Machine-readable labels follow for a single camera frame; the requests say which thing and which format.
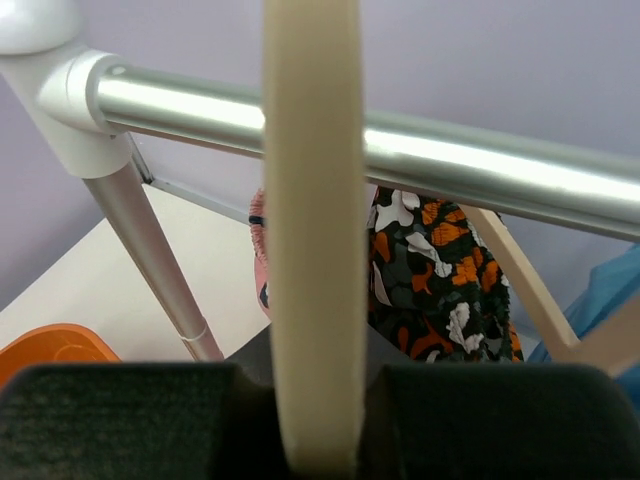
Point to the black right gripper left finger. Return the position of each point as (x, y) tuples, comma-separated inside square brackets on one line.
[(136, 421)]

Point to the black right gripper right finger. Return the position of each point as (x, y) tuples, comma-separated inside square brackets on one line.
[(498, 421)]

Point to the pink shark print shorts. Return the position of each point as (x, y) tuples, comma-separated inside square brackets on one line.
[(257, 226)]

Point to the wooden hanger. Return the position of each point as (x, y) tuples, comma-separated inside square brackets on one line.
[(316, 246), (612, 347)]

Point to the orange camouflage shorts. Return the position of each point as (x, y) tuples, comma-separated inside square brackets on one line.
[(436, 292)]

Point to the blue shorts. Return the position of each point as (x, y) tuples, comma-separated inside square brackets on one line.
[(611, 284)]

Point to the orange plastic basket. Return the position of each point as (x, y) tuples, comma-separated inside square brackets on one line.
[(57, 343)]

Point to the silver clothes rack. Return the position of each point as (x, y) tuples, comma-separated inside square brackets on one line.
[(84, 101)]

